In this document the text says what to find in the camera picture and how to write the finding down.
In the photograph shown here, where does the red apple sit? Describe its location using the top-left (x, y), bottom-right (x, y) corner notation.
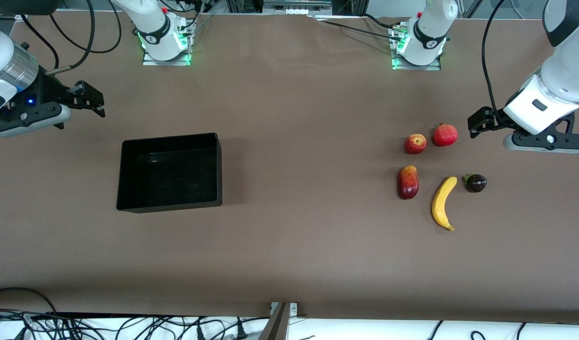
top-left (404, 134), bottom-right (427, 155)

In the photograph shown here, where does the yellow banana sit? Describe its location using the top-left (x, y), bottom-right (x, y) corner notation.
top-left (431, 176), bottom-right (458, 232)

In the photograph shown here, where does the black plastic box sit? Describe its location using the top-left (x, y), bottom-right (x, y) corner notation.
top-left (116, 133), bottom-right (223, 213)

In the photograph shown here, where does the red pomegranate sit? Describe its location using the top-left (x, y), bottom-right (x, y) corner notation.
top-left (433, 123), bottom-right (459, 147)

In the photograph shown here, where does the dark purple eggplant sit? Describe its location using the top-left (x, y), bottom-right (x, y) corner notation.
top-left (462, 173), bottom-right (487, 193)

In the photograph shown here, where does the red yellow mango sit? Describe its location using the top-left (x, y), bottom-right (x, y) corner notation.
top-left (397, 165), bottom-right (420, 200)

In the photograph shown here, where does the white power strip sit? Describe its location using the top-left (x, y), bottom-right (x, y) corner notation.
top-left (263, 0), bottom-right (333, 15)

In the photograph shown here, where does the dark metal beam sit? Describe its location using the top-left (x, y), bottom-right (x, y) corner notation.
top-left (257, 302), bottom-right (291, 340)

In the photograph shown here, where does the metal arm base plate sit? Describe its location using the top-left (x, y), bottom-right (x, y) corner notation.
top-left (142, 45), bottom-right (192, 67)
top-left (391, 56), bottom-right (442, 71)

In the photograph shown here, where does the small metal bracket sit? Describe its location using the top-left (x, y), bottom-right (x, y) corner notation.
top-left (269, 302), bottom-right (298, 316)

